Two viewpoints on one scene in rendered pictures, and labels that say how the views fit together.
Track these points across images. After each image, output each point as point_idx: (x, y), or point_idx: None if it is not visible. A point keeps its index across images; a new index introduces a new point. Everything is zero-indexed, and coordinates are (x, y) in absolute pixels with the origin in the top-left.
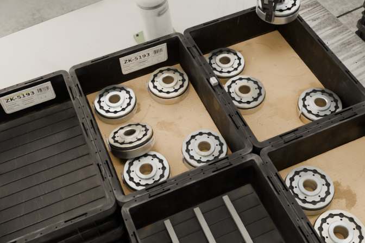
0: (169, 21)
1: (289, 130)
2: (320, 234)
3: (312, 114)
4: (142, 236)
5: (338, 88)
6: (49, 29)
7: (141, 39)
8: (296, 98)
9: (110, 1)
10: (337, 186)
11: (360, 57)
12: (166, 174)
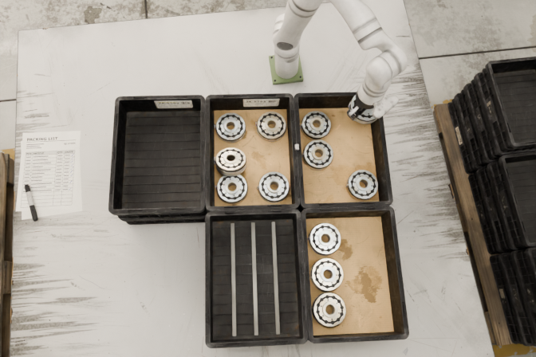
0: (295, 64)
1: (327, 203)
2: (316, 270)
3: (353, 190)
4: (214, 226)
5: (380, 178)
6: (208, 23)
7: (273, 63)
8: (352, 170)
9: (263, 13)
10: (344, 242)
11: (425, 143)
12: (242, 195)
